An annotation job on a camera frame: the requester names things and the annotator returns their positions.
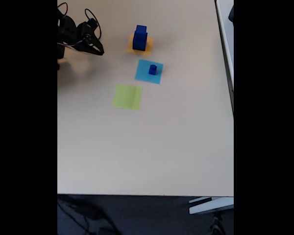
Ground orange paper square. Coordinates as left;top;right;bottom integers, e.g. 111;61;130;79
126;33;154;56

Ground blue paper square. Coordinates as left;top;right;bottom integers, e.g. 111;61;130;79
134;59;164;85

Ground green paper square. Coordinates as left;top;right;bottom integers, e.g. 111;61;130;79
113;84;143;110

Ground large blue cube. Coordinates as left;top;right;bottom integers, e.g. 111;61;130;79
132;33;147;51

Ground medium blue cube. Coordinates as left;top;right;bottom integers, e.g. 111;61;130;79
135;24;148;39

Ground white table foot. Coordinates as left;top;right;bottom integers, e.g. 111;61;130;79
188;196;234;215

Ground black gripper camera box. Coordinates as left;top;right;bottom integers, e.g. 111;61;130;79
87;19;98;32

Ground thin arm servo wire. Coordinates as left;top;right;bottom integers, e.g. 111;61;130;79
57;2;69;19

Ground black floor cables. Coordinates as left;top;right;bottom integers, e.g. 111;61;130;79
57;195;118;235

